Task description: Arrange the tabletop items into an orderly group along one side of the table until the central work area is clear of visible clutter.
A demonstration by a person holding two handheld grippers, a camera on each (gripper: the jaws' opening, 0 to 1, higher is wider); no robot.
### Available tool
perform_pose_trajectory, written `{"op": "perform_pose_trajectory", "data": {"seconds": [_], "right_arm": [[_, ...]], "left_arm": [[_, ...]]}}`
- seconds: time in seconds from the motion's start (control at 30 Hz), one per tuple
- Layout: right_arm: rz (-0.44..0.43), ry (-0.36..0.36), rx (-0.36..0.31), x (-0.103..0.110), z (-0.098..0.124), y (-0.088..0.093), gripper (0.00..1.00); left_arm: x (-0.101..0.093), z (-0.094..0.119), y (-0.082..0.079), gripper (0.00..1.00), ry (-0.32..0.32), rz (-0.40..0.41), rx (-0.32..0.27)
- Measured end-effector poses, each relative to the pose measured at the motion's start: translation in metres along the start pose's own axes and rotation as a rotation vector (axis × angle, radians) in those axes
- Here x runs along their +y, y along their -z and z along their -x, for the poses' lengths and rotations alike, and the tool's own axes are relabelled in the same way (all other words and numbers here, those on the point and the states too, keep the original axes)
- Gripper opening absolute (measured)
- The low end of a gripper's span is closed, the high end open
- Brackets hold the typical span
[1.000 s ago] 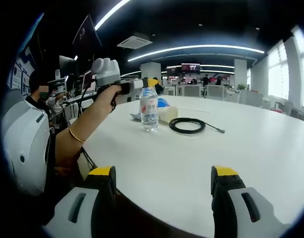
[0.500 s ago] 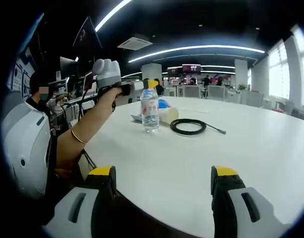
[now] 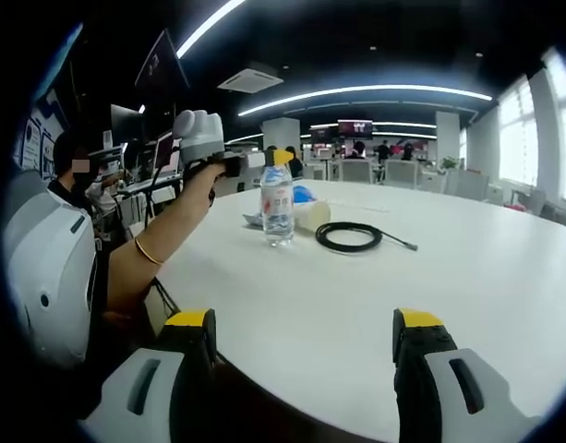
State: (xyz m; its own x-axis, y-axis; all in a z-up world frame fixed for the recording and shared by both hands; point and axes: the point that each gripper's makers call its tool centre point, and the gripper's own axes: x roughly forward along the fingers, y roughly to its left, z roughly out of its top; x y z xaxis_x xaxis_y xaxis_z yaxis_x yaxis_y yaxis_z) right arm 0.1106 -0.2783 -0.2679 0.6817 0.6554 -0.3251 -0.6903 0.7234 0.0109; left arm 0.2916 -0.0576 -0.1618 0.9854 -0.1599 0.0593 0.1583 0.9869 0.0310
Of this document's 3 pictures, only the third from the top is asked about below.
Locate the white blue plastic bag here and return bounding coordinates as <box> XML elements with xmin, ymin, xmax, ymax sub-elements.
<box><xmin>243</xmin><ymin>210</ymin><xmax>268</xmax><ymax>231</ymax></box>

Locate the blue white wall display board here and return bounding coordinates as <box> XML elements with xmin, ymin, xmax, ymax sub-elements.
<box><xmin>21</xmin><ymin>87</ymin><xmax>71</xmax><ymax>181</ymax></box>

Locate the blue tissue pack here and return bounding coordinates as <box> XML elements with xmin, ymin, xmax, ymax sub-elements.
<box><xmin>292</xmin><ymin>184</ymin><xmax>319</xmax><ymax>204</ymax></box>

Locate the black desktop monitor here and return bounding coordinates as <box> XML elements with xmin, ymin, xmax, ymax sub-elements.
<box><xmin>110</xmin><ymin>103</ymin><xmax>145</xmax><ymax>144</ymax></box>

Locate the white paper cup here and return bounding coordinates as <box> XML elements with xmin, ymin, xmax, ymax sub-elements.
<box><xmin>294</xmin><ymin>198</ymin><xmax>332</xmax><ymax>233</ymax></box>

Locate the white chest device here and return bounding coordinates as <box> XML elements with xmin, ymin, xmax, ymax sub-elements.
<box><xmin>3</xmin><ymin>170</ymin><xmax>97</xmax><ymax>370</ymax></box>

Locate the black cable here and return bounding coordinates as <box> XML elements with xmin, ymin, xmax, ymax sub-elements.
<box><xmin>315</xmin><ymin>221</ymin><xmax>420</xmax><ymax>253</ymax></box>

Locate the curved ceiling light strip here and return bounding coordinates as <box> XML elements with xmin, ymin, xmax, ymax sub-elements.
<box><xmin>238</xmin><ymin>85</ymin><xmax>494</xmax><ymax>116</ymax></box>
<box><xmin>175</xmin><ymin>0</ymin><xmax>247</xmax><ymax>59</ymax></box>

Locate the white-framed monitor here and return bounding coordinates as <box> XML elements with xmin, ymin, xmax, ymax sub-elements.
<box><xmin>153</xmin><ymin>130</ymin><xmax>182</xmax><ymax>174</ymax></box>

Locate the large dark monitor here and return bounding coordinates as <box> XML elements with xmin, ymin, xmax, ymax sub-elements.
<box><xmin>134</xmin><ymin>28</ymin><xmax>191</xmax><ymax>116</ymax></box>

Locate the clear water bottle red label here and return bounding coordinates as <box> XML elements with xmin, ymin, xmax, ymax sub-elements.
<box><xmin>259</xmin><ymin>164</ymin><xmax>295</xmax><ymax>248</ymax></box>

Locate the ceiling air conditioner vent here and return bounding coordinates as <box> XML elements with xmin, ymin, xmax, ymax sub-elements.
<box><xmin>216</xmin><ymin>68</ymin><xmax>284</xmax><ymax>95</ymax></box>

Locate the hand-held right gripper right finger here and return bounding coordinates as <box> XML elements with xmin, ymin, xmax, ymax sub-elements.
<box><xmin>391</xmin><ymin>307</ymin><xmax>542</xmax><ymax>443</ymax></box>

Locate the gold bracelet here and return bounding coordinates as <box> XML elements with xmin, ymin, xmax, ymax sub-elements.
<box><xmin>134</xmin><ymin>237</ymin><xmax>166</xmax><ymax>267</ymax></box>

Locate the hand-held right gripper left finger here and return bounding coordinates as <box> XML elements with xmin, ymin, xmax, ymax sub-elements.
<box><xmin>78</xmin><ymin>307</ymin><xmax>218</xmax><ymax>443</ymax></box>

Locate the hanging display screen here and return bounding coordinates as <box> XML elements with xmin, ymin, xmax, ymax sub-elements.
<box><xmin>337</xmin><ymin>119</ymin><xmax>374</xmax><ymax>138</ymax></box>
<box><xmin>309</xmin><ymin>124</ymin><xmax>339</xmax><ymax>143</ymax></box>

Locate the white mesh office chair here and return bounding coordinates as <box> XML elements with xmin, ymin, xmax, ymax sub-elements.
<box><xmin>340</xmin><ymin>159</ymin><xmax>374</xmax><ymax>185</ymax></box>
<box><xmin>383</xmin><ymin>159</ymin><xmax>420</xmax><ymax>188</ymax></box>

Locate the white table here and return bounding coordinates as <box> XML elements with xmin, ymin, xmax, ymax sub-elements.
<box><xmin>155</xmin><ymin>178</ymin><xmax>566</xmax><ymax>425</ymax></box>

